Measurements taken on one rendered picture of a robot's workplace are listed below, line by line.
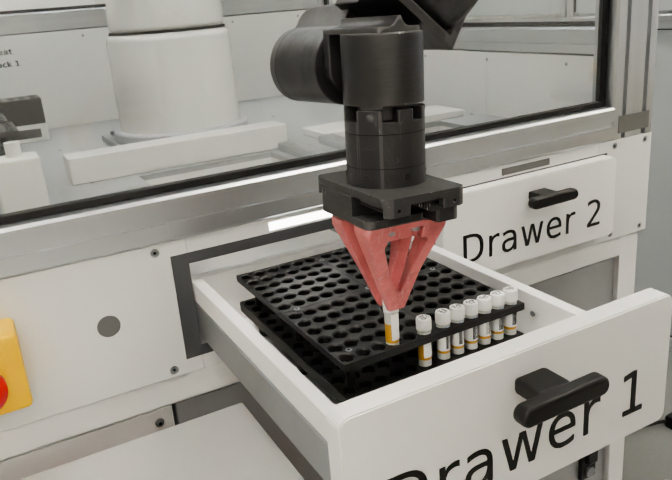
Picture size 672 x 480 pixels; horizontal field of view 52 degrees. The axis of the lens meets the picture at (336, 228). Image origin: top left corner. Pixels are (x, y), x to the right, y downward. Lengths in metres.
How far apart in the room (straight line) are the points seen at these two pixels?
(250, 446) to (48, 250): 0.26
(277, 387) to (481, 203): 0.40
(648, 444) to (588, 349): 1.53
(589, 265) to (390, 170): 0.63
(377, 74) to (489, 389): 0.22
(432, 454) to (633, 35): 0.70
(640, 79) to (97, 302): 0.75
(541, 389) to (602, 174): 0.56
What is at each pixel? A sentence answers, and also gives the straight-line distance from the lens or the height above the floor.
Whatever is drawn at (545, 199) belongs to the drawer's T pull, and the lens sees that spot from 0.87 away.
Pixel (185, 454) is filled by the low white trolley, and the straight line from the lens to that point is 0.70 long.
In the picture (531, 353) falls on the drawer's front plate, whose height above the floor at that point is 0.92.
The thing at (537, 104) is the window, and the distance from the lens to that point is 0.94.
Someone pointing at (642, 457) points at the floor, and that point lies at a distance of 2.00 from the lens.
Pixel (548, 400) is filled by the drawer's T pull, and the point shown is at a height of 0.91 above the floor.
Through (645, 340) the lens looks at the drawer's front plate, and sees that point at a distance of 0.58.
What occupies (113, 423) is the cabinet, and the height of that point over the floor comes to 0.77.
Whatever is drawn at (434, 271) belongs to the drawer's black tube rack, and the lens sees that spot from 0.68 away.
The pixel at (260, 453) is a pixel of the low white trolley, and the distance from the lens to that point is 0.69.
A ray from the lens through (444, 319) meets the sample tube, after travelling 0.57.
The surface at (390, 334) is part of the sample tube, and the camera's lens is 0.54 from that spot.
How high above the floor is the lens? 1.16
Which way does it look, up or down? 18 degrees down
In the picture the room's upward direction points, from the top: 5 degrees counter-clockwise
